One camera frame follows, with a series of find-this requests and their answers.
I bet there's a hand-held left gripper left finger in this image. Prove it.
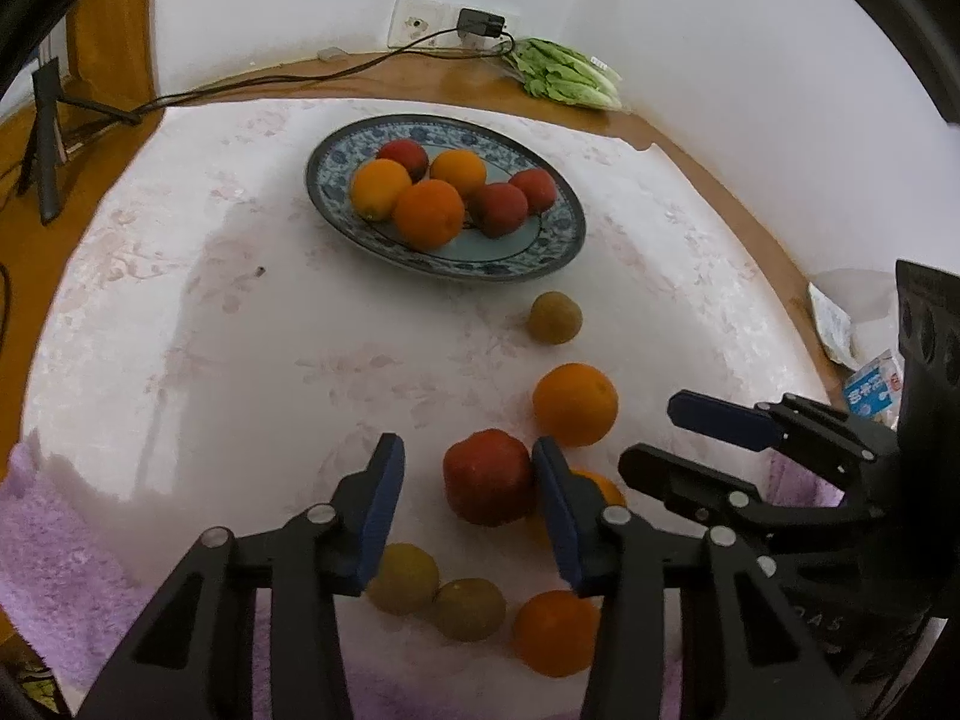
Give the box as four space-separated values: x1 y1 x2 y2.
75 433 407 720

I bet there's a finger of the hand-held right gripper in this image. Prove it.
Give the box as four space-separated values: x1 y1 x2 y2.
619 444 856 539
667 390 897 492

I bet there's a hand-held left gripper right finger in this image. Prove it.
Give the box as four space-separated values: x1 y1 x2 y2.
531 435 856 720

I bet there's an orange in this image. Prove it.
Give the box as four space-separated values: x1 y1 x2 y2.
350 158 413 222
512 589 602 678
527 469 628 550
393 178 467 251
430 149 488 200
532 363 620 448

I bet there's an olive green round fruit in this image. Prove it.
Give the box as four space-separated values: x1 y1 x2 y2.
526 292 584 346
366 543 441 616
431 577 508 643

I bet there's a red apple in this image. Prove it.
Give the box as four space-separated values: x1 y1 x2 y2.
466 182 530 239
508 168 557 215
375 139 430 181
442 428 537 528

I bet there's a blue patterned ceramic plate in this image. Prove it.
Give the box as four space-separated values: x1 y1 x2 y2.
304 115 587 284

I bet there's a blue and white packet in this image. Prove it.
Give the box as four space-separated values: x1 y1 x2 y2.
842 349 905 427

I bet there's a white paper packet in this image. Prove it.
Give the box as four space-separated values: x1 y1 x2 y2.
808 281 857 370

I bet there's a white plastic bag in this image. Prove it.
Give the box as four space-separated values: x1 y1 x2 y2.
814 268 901 350

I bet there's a purple towel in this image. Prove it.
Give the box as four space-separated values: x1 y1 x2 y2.
0 441 845 720

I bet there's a green lettuce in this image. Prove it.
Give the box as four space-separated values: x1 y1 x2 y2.
501 37 623 112

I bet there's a black charger plug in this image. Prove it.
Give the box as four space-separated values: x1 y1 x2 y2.
457 7 507 38

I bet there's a black tripod stand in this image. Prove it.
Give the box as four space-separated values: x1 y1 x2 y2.
16 60 143 224

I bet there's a black cable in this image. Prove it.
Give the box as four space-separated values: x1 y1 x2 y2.
127 22 518 125

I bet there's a white wall socket plate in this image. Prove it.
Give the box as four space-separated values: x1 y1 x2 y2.
388 0 526 50

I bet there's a wooden door frame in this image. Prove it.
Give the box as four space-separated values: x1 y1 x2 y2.
66 0 160 117

